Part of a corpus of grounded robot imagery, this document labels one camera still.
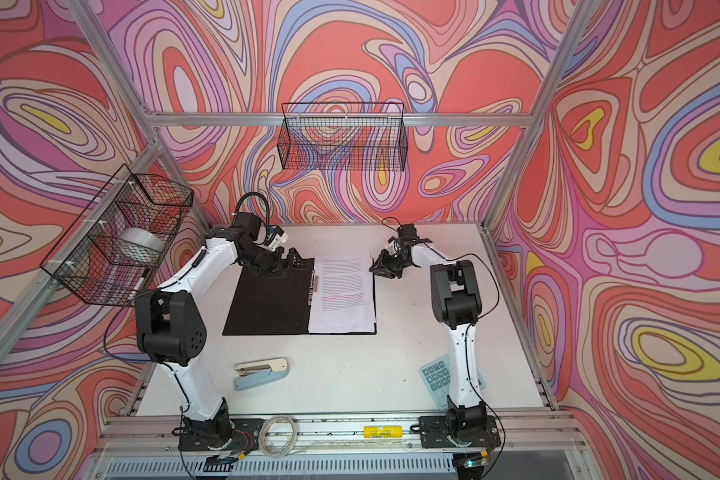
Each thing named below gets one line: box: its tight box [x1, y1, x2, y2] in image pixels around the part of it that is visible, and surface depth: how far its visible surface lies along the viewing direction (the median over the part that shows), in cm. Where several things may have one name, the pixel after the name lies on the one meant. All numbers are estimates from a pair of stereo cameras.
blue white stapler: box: [233, 357, 290, 391], surface depth 82 cm
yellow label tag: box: [364, 426, 403, 439], surface depth 74 cm
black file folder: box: [222, 258, 377, 335], surface depth 99 cm
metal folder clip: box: [308, 270, 319, 305], surface depth 103 cm
